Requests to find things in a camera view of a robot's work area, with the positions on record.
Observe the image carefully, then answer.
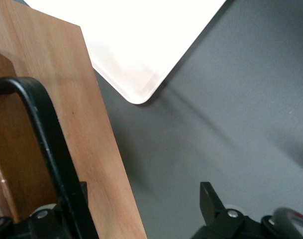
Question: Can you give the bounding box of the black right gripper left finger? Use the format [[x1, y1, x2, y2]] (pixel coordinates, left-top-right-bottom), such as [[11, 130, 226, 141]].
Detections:
[[0, 181, 89, 239]]

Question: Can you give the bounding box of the wooden block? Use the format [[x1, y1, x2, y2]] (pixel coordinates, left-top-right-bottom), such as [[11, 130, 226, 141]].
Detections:
[[0, 0, 148, 239]]

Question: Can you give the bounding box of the beige plastic tray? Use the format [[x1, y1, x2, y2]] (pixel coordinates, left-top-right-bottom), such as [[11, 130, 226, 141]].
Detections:
[[23, 0, 228, 105]]

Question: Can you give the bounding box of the black metal drawer handle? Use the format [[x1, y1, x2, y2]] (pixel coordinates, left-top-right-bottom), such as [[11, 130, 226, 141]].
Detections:
[[0, 76, 100, 239]]

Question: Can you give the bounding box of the grey ring with red stripe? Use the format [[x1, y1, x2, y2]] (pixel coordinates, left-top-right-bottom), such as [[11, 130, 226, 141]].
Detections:
[[272, 206, 303, 239]]

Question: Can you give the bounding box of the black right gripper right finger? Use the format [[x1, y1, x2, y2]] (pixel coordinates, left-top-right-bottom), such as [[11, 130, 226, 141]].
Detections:
[[191, 181, 279, 239]]

